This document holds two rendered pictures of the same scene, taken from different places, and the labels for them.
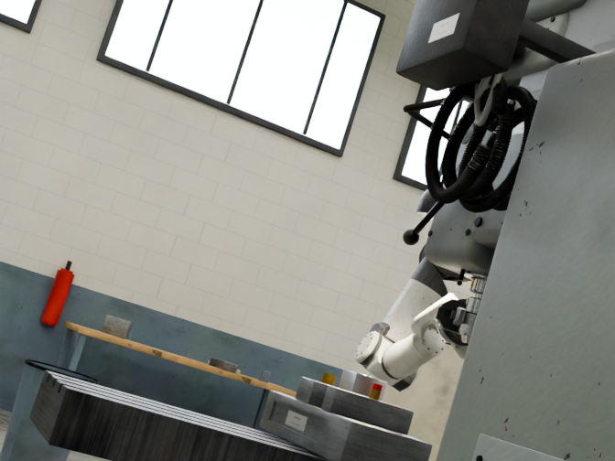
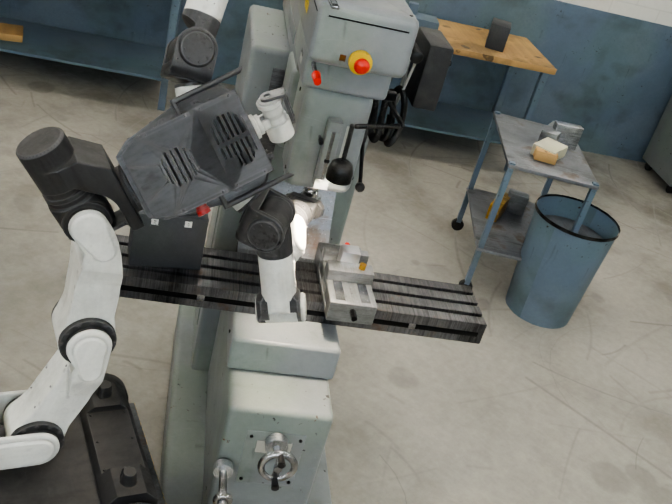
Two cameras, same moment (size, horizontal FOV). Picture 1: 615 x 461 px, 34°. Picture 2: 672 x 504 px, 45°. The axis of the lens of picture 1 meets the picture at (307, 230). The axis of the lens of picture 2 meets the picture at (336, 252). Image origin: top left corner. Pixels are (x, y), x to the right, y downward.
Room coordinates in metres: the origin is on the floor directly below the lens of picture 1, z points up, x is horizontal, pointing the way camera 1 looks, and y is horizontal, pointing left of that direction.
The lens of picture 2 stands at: (4.00, 0.05, 2.38)
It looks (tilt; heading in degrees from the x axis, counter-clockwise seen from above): 30 degrees down; 187
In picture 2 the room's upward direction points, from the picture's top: 16 degrees clockwise
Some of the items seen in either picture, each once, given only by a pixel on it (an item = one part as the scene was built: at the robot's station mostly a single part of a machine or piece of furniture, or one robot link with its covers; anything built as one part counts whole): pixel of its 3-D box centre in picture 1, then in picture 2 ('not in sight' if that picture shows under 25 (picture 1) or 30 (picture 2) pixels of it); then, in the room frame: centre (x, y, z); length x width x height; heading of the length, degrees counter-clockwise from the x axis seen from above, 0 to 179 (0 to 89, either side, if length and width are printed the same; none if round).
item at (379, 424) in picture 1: (342, 423); (345, 276); (1.74, -0.15, 0.99); 0.35 x 0.15 x 0.11; 22
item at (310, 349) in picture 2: not in sight; (280, 312); (1.77, -0.33, 0.80); 0.50 x 0.35 x 0.12; 20
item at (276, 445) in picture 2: not in sight; (277, 457); (2.24, -0.15, 0.64); 0.16 x 0.12 x 0.12; 20
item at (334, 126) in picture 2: not in sight; (327, 153); (1.88, -0.29, 1.45); 0.04 x 0.04 x 0.21; 20
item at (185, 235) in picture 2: not in sight; (167, 230); (1.90, -0.71, 1.04); 0.22 x 0.12 x 0.20; 118
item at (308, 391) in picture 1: (342, 401); (349, 272); (1.76, -0.14, 1.03); 0.15 x 0.06 x 0.04; 112
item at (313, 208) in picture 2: (466, 323); (298, 212); (1.87, -0.33, 1.23); 0.13 x 0.12 x 0.10; 88
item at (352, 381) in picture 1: (360, 392); (348, 256); (1.71, -0.17, 1.05); 0.06 x 0.05 x 0.06; 112
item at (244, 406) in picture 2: not in sight; (260, 397); (1.80, -0.32, 0.44); 0.81 x 0.32 x 0.60; 20
